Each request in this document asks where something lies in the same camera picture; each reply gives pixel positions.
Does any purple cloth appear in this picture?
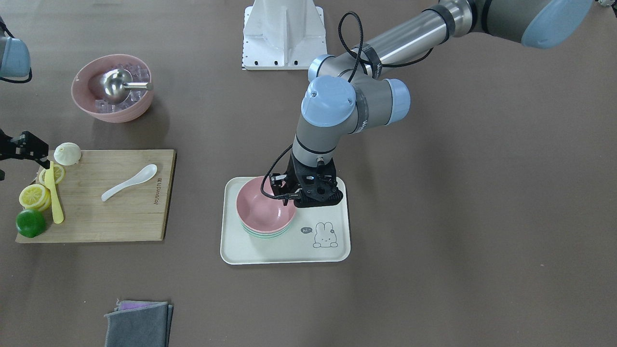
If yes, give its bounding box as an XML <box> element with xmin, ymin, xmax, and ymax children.
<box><xmin>114</xmin><ymin>300</ymin><xmax>168</xmax><ymax>311</ymax></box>

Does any small pink bowl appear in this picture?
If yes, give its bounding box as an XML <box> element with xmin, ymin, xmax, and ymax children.
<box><xmin>236</xmin><ymin>176</ymin><xmax>296</xmax><ymax>234</ymax></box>

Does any cream bunny tray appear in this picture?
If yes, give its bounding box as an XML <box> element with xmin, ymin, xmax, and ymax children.
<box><xmin>220</xmin><ymin>176</ymin><xmax>352</xmax><ymax>265</ymax></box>

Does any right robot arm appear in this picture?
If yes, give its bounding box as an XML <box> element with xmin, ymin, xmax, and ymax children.
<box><xmin>0</xmin><ymin>19</ymin><xmax>50</xmax><ymax>169</ymax></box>

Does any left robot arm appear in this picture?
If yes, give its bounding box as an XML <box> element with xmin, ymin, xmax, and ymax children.
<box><xmin>262</xmin><ymin>0</ymin><xmax>592</xmax><ymax>208</ymax></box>

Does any large pink bowl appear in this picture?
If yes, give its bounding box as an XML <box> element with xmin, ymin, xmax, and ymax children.
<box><xmin>71</xmin><ymin>53</ymin><xmax>154</xmax><ymax>123</ymax></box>

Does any yellow plastic knife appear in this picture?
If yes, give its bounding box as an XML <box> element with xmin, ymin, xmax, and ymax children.
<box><xmin>44</xmin><ymin>160</ymin><xmax>64</xmax><ymax>224</ymax></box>

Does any grey folded cloth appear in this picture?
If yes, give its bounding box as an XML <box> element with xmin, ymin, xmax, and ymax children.
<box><xmin>105</xmin><ymin>303</ymin><xmax>174</xmax><ymax>347</ymax></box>

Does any wooden cutting board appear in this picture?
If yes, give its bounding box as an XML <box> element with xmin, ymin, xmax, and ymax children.
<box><xmin>15</xmin><ymin>149</ymin><xmax>176</xmax><ymax>243</ymax></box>

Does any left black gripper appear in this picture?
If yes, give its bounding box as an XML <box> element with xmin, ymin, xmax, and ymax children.
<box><xmin>269</xmin><ymin>155</ymin><xmax>344</xmax><ymax>208</ymax></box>

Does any green lime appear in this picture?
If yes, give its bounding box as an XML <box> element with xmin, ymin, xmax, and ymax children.
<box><xmin>15</xmin><ymin>209</ymin><xmax>47</xmax><ymax>239</ymax></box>

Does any upper lemon slice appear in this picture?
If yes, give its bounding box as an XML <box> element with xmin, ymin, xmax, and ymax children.
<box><xmin>18</xmin><ymin>184</ymin><xmax>49</xmax><ymax>210</ymax></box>

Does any green bowl stack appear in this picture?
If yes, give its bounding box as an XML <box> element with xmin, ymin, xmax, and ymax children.
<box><xmin>241</xmin><ymin>221</ymin><xmax>291</xmax><ymax>239</ymax></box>

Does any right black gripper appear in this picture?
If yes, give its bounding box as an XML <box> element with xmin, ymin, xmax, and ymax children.
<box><xmin>0</xmin><ymin>130</ymin><xmax>50</xmax><ymax>169</ymax></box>

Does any white ceramic spoon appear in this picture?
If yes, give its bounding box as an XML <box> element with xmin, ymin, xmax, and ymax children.
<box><xmin>101</xmin><ymin>164</ymin><xmax>157</xmax><ymax>202</ymax></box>

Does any hidden lemon slice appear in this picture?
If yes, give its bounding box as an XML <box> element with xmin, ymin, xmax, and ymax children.
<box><xmin>37</xmin><ymin>192</ymin><xmax>52</xmax><ymax>212</ymax></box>

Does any metal scoop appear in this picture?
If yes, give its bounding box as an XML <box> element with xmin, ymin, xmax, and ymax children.
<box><xmin>100</xmin><ymin>69</ymin><xmax>153</xmax><ymax>105</ymax></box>

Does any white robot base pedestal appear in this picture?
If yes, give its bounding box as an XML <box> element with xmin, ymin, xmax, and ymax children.
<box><xmin>242</xmin><ymin>0</ymin><xmax>327</xmax><ymax>70</ymax></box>

